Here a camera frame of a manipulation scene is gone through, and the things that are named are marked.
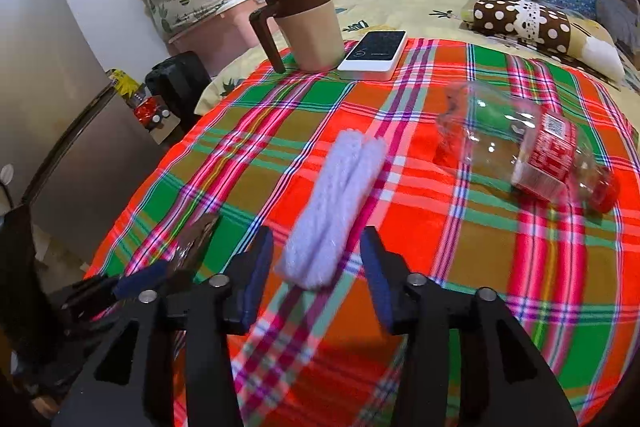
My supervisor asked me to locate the red small bottles box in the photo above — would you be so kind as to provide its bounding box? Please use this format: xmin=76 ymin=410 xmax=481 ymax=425
xmin=130 ymin=96 xmax=182 ymax=144

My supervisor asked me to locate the beige mug with brown handle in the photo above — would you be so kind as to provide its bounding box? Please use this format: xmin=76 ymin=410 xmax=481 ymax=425
xmin=248 ymin=0 xmax=346 ymax=74

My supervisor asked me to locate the clear plastic bottle red label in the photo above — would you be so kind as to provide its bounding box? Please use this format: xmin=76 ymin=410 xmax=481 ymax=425
xmin=434 ymin=81 xmax=621 ymax=214

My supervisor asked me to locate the silver refrigerator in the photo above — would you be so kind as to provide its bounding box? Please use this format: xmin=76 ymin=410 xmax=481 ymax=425
xmin=0 ymin=0 xmax=167 ymax=254

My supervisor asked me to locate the pink plastic tub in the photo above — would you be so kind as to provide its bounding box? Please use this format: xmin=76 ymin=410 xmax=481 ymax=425
xmin=167 ymin=0 xmax=282 ymax=78

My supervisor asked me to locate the black box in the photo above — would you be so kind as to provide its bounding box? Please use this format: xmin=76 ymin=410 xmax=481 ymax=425
xmin=145 ymin=51 xmax=214 ymax=134

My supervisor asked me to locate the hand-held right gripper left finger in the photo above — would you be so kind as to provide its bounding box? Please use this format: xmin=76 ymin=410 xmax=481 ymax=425
xmin=50 ymin=226 xmax=275 ymax=427

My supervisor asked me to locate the yellow packet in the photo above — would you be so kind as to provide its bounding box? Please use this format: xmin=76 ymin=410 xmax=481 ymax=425
xmin=107 ymin=67 xmax=144 ymax=101

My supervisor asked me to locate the clear plastic wrapper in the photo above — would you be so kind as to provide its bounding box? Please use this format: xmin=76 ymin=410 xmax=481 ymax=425
xmin=166 ymin=212 xmax=222 ymax=289

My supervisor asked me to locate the brown polka dot pillow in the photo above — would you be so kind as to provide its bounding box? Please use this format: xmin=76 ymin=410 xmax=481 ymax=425
xmin=462 ymin=0 xmax=627 ymax=84

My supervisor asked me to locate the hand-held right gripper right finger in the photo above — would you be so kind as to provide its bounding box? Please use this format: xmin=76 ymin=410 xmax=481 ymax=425
xmin=360 ymin=227 xmax=578 ymax=427

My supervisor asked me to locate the white power bank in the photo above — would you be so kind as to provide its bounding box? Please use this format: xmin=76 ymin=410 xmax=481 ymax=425
xmin=338 ymin=30 xmax=408 ymax=82

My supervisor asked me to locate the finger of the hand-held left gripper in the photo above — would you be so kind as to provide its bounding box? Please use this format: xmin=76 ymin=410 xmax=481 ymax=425
xmin=166 ymin=267 xmax=204 ymax=296
xmin=60 ymin=260 xmax=171 ymax=324

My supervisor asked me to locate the white foam net sleeve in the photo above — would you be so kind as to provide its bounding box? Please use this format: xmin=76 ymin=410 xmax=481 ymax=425
xmin=276 ymin=129 xmax=389 ymax=292

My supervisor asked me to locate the colourful plaid cloth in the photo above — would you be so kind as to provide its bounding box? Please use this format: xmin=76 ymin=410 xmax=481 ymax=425
xmin=84 ymin=38 xmax=640 ymax=427

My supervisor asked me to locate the yellow printed bedsheet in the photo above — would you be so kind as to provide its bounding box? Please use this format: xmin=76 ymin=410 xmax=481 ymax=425
xmin=193 ymin=0 xmax=640 ymax=118

